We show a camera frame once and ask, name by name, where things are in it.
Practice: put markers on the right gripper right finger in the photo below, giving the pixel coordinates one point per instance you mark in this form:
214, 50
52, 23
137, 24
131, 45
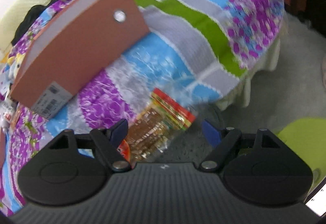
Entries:
223, 141

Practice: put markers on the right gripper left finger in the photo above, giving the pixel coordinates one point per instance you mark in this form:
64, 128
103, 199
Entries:
107, 142

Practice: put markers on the red yellow snack packet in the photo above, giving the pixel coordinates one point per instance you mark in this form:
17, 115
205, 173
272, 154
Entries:
124, 150

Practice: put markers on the brown sticks snack packet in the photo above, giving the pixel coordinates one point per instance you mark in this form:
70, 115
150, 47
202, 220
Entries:
157, 125

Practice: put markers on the green cushion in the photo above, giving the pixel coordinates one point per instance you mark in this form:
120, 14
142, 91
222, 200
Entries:
306, 137

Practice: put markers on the pink cardboard box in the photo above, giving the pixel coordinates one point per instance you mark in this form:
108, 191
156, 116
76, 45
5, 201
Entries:
73, 47

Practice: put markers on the colourful striped floral bedspread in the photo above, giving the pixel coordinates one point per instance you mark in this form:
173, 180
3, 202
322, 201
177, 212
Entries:
197, 51

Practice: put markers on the white blue plush toy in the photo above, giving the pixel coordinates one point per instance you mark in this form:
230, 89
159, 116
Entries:
15, 62

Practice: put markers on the black clothes pile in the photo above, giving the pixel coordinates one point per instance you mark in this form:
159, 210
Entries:
29, 19

